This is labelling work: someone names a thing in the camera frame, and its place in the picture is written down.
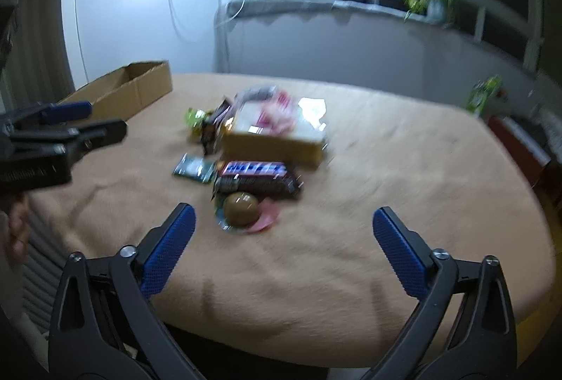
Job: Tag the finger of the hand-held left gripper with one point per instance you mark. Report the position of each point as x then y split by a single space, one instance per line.
99 132
66 112

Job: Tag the white cabinet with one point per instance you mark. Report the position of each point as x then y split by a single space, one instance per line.
123 11

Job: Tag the packaged sliced bread loaf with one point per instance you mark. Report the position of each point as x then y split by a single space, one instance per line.
272 142

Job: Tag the grey windowsill cloth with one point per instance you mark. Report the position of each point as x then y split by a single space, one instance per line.
307 5

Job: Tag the black snack packet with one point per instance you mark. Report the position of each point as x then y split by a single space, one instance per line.
214 128

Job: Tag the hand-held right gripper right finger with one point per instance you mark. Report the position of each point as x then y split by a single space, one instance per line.
399 250

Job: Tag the teal snack packet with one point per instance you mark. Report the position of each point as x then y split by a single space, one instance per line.
193 167

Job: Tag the green and white carton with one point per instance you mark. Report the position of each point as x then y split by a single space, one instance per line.
484 95

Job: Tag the brown chocolate bar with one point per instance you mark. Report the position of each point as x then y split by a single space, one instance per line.
254 169

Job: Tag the dark cake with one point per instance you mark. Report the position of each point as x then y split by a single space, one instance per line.
259 188

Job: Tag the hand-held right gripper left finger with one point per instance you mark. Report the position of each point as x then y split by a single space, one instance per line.
169 250

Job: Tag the person's left hand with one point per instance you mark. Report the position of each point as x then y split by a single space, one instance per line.
15 226

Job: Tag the brown cardboard box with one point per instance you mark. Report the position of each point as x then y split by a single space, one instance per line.
125 88

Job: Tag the round brown snack clear wrapper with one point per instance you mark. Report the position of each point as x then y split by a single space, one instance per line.
240 209

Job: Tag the green snack packet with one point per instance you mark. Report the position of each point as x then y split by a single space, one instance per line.
195 119

